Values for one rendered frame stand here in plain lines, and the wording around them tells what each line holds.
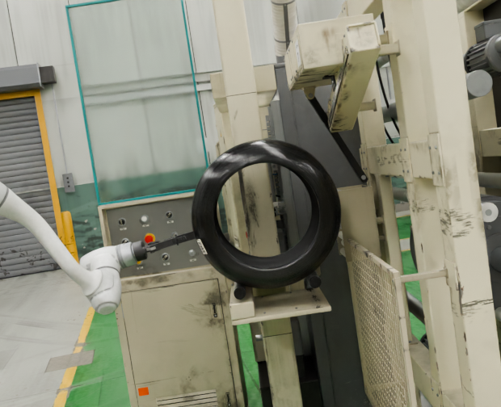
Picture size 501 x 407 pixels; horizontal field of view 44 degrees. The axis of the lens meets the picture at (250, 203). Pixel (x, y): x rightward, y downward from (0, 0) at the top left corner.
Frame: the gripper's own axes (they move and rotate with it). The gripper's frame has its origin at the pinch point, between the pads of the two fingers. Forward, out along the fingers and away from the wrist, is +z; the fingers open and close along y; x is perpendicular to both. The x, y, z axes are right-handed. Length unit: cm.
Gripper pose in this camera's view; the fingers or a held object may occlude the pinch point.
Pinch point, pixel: (186, 237)
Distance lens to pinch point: 240.6
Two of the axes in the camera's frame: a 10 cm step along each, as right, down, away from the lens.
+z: 9.6, -2.9, -0.1
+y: -0.1, -0.7, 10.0
